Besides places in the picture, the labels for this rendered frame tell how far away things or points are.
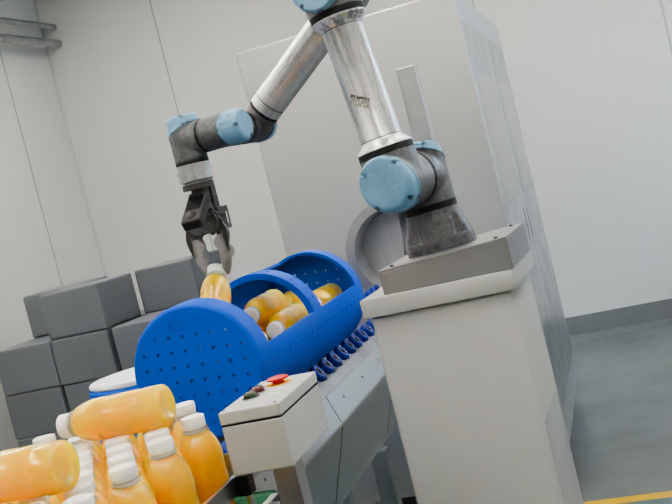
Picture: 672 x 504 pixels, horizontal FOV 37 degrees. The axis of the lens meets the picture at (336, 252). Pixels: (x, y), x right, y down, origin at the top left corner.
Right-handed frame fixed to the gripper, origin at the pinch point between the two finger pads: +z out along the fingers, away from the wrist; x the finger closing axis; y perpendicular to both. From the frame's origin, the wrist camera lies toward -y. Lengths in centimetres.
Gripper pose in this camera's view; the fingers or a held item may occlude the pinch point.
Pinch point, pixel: (216, 271)
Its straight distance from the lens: 226.2
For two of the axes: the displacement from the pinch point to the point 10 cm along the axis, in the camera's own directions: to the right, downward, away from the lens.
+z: 2.4, 9.7, 0.6
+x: -9.4, 2.1, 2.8
